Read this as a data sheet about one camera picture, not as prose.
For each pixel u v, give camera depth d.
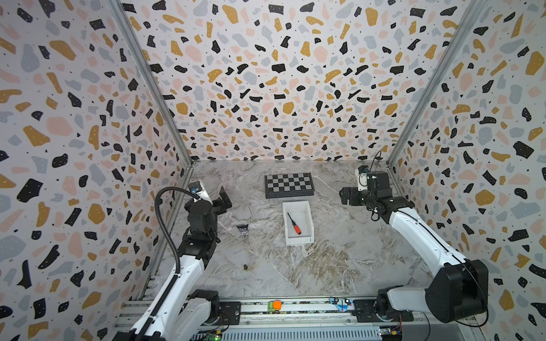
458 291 0.41
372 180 0.65
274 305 0.73
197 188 0.63
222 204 0.72
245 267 0.84
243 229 0.90
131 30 0.73
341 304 0.75
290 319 0.73
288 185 1.07
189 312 0.56
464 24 0.75
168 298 0.44
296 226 0.95
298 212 1.01
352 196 0.76
